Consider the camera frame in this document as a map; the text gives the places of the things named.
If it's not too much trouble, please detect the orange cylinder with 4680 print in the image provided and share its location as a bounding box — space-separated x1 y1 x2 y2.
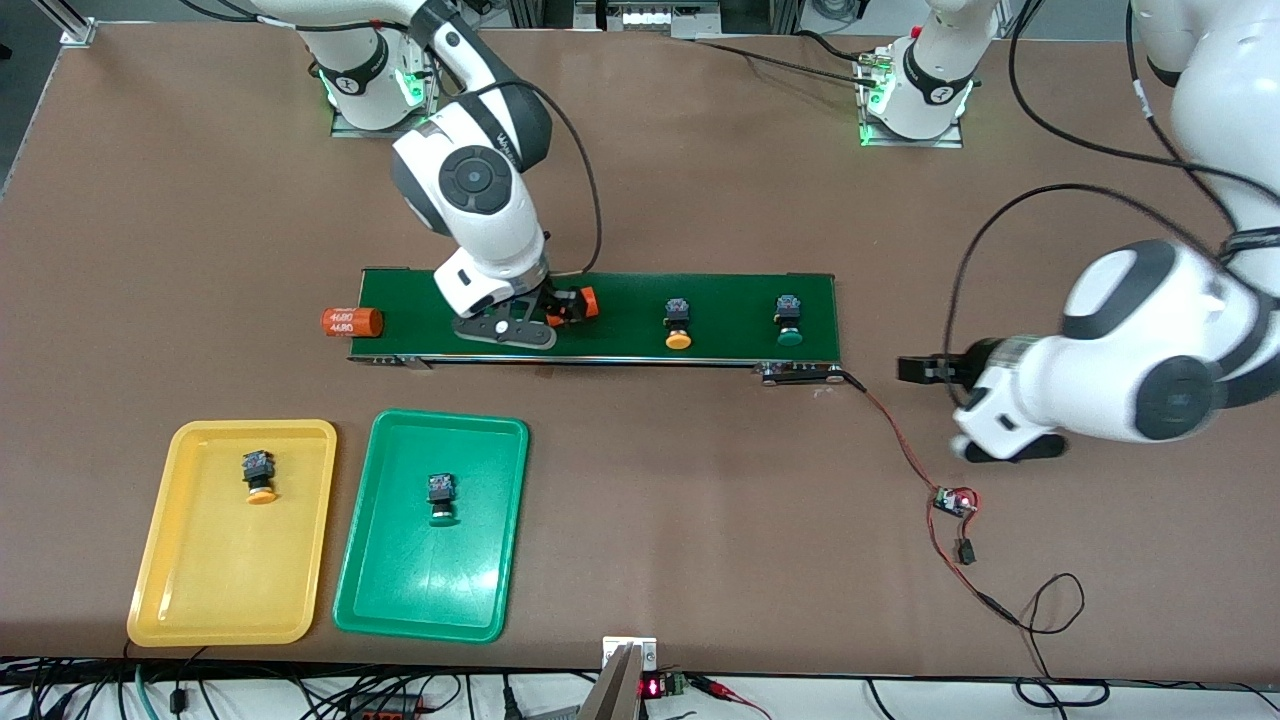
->
320 307 385 339
545 286 599 329

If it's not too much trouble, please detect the green conveyor belt unit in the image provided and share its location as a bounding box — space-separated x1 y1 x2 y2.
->
347 267 846 387

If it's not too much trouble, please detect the metal box with lights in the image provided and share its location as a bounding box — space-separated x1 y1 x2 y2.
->
605 0 716 33

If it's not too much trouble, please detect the green plastic tray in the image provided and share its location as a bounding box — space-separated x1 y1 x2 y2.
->
332 408 530 644

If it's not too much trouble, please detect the red clip lead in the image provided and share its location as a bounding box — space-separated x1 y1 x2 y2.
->
690 676 773 720

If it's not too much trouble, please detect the yellow plastic tray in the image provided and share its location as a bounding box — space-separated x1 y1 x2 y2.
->
126 419 339 648

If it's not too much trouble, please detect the orange and black connector block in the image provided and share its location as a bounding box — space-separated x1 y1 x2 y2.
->
345 694 426 720

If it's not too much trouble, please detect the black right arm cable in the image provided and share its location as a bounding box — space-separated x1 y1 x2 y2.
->
178 0 604 279

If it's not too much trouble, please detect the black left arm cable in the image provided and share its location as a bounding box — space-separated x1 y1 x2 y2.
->
943 0 1280 353

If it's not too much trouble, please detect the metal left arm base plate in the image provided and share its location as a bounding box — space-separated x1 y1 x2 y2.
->
860 118 965 150

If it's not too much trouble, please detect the thin black power cable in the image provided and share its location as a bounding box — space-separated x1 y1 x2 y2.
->
975 572 1113 709

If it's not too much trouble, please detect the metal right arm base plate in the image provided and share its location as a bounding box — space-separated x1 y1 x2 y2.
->
330 60 441 139

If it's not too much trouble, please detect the black cable to arm base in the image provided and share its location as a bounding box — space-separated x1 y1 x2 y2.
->
688 28 891 93

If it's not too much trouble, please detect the silver camera mount bracket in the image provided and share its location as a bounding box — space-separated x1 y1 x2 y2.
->
602 636 659 673

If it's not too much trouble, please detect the aluminium frame rack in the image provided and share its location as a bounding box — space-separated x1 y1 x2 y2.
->
505 0 801 41

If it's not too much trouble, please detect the grey camera support pole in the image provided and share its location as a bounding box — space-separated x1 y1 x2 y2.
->
578 645 648 720

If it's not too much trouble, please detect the aluminium profile rail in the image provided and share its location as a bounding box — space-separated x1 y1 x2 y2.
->
30 0 98 48

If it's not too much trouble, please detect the black cable tangle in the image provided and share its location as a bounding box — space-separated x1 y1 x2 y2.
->
0 655 601 720

